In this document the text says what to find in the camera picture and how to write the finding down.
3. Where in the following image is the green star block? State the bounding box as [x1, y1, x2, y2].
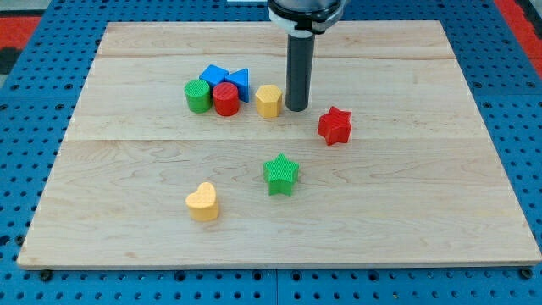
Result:
[263, 153, 300, 196]

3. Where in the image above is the yellow hexagon block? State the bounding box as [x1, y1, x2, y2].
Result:
[255, 85, 283, 119]

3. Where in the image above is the red star block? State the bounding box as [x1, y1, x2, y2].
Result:
[317, 106, 351, 146]

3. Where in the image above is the red cylinder block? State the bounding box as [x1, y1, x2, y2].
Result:
[213, 82, 240, 116]

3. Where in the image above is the blue triangle block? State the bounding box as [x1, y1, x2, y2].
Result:
[224, 68, 250, 103]

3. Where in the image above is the yellow heart block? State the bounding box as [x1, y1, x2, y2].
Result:
[185, 182, 219, 222]

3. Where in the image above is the light wooden board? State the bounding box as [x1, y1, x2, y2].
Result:
[17, 20, 541, 270]

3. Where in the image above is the green cylinder block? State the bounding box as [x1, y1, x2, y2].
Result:
[184, 79, 212, 114]

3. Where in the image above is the blue cube block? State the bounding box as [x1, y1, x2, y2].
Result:
[199, 64, 229, 88]

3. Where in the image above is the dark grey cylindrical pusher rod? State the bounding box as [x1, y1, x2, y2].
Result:
[285, 36, 314, 112]

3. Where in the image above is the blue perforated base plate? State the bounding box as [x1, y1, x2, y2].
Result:
[1, 0, 541, 304]

